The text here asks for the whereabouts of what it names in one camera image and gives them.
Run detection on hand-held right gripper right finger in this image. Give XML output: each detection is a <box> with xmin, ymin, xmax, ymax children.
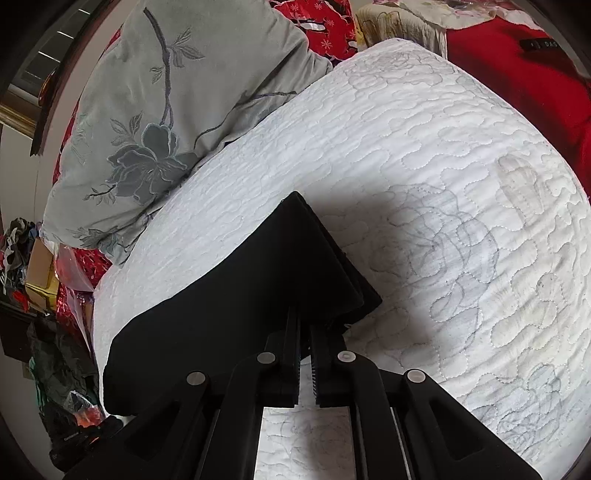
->
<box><xmin>308</xmin><ymin>325</ymin><xmax>544</xmax><ymax>480</ymax></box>

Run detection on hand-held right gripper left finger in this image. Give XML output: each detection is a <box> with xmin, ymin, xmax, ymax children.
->
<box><xmin>65</xmin><ymin>308</ymin><xmax>302</xmax><ymax>480</ymax></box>

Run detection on black pants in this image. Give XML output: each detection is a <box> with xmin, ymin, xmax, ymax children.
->
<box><xmin>102</xmin><ymin>191</ymin><xmax>383</xmax><ymax>416</ymax></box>

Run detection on white quilted bed cover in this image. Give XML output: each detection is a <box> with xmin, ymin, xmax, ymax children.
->
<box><xmin>92</xmin><ymin>38</ymin><xmax>591</xmax><ymax>480</ymax></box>

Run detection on pile of dark clothes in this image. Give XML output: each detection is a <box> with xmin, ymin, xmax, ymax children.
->
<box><xmin>0</xmin><ymin>217</ymin><xmax>112</xmax><ymax>467</ymax></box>

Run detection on brown cardboard box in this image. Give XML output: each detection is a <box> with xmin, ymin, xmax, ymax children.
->
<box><xmin>25</xmin><ymin>240</ymin><xmax>61</xmax><ymax>315</ymax></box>

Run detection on grey floral pillow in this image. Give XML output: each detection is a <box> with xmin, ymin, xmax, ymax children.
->
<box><xmin>41</xmin><ymin>0</ymin><xmax>334</xmax><ymax>268</ymax></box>

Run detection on red floral blanket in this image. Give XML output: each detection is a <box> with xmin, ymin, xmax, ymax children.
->
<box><xmin>270</xmin><ymin>0</ymin><xmax>358</xmax><ymax>62</ymax></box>

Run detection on cream floral cloth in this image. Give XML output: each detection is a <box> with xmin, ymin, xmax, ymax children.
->
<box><xmin>355</xmin><ymin>0</ymin><xmax>504</xmax><ymax>58</ymax></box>

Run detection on red cloth with black label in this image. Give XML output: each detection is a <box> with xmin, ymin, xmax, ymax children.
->
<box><xmin>445</xmin><ymin>11</ymin><xmax>591</xmax><ymax>197</ymax></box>

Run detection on gold picture frame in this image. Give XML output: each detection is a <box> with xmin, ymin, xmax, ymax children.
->
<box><xmin>0</xmin><ymin>90</ymin><xmax>38</xmax><ymax>139</ymax></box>

